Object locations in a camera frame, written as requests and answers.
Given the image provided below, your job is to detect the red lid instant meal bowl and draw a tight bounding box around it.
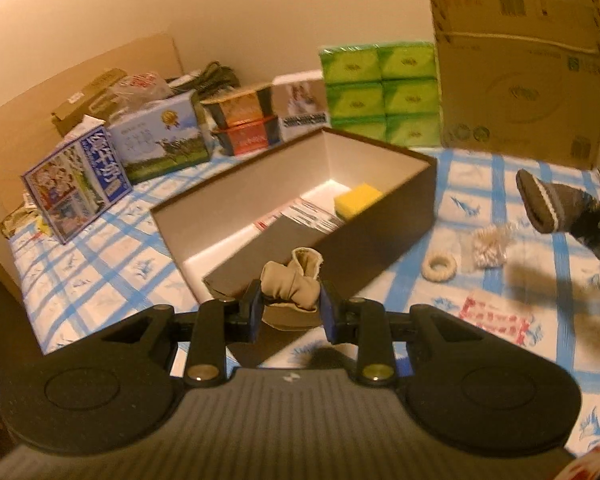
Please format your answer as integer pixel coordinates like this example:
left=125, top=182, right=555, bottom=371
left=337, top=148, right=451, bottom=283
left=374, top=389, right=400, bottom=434
left=211, top=115, right=281, bottom=157

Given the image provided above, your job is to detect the yellow sponge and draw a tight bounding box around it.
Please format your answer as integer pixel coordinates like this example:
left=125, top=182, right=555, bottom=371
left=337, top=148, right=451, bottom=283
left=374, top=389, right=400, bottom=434
left=334, top=183, right=385, bottom=221

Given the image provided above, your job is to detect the clear plastic shopping bag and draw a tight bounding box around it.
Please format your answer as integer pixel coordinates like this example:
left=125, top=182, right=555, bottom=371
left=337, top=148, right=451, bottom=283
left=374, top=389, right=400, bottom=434
left=105, top=72, right=173, bottom=111

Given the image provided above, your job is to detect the blue checked bedsheet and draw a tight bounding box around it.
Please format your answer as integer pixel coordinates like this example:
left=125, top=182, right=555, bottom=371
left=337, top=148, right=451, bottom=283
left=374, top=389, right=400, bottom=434
left=0, top=147, right=600, bottom=461

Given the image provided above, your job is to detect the grey striped knitted sock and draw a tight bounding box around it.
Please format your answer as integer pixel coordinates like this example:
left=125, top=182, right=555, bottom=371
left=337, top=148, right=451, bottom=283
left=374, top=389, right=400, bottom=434
left=516, top=169, right=600, bottom=271

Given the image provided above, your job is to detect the large cardboard box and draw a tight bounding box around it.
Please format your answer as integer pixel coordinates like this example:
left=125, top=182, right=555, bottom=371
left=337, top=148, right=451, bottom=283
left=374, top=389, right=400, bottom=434
left=425, top=0, right=600, bottom=171

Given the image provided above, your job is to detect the white box with photo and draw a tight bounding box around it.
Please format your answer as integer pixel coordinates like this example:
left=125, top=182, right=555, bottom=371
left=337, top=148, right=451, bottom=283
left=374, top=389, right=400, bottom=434
left=271, top=77, right=329, bottom=141

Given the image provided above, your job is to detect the floral beige pillow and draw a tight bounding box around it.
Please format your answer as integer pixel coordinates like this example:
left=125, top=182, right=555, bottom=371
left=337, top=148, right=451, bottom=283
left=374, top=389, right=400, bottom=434
left=0, top=200, right=48, bottom=238

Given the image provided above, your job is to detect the brown flat cardboard box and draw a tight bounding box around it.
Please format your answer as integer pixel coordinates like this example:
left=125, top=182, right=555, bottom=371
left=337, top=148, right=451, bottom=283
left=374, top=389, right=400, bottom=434
left=50, top=67, right=128, bottom=138

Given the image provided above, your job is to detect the milk carton box with cow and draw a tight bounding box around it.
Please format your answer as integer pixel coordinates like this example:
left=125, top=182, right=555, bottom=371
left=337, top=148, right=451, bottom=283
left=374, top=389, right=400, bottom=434
left=107, top=91, right=215, bottom=185

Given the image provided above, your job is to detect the white rope ring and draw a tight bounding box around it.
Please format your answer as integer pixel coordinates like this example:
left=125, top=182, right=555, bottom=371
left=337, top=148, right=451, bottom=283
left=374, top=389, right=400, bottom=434
left=422, top=251, right=458, bottom=281

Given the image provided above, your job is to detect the wooden headboard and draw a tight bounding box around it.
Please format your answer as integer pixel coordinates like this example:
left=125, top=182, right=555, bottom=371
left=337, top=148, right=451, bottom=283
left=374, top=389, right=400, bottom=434
left=0, top=34, right=183, bottom=301

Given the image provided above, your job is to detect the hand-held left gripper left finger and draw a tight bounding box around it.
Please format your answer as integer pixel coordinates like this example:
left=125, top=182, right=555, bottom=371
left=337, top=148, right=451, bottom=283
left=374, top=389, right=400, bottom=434
left=92, top=280, right=263, bottom=387

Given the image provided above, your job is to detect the stack of green tissue packs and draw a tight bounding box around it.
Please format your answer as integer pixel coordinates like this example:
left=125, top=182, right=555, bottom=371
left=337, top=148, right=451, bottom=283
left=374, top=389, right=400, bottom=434
left=319, top=41, right=440, bottom=148

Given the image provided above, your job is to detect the blue cartoon milk carton box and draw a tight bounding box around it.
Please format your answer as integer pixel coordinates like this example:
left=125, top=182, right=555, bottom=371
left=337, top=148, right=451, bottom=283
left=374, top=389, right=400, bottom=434
left=21, top=115, right=133, bottom=245

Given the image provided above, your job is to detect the dark woven bag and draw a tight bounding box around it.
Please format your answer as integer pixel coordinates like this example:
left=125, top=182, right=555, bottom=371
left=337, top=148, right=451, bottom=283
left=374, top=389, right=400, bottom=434
left=167, top=61, right=243, bottom=96

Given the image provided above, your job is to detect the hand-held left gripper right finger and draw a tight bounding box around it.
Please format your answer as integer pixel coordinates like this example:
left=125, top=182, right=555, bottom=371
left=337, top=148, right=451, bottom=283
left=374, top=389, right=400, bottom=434
left=320, top=282, right=486, bottom=386

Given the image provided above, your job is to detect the grey cloth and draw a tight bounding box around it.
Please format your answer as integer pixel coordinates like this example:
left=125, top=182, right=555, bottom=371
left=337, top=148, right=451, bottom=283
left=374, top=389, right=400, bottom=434
left=201, top=224, right=331, bottom=301

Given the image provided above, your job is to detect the red and white packet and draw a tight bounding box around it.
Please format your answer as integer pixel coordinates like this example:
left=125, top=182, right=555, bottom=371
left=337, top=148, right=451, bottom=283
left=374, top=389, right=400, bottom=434
left=256, top=199, right=348, bottom=233

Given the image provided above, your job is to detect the pink printed packet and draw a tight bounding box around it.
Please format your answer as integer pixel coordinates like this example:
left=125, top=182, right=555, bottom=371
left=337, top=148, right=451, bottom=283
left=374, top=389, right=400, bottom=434
left=457, top=295, right=533, bottom=346

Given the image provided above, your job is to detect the brown cardboard storage box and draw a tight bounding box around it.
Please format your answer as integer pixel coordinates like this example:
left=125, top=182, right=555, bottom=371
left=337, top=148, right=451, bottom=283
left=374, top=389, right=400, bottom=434
left=150, top=127, right=438, bottom=311

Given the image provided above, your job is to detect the beige sock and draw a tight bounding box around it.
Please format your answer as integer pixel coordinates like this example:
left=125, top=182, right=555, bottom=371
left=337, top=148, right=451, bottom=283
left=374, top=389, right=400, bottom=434
left=259, top=246, right=326, bottom=331

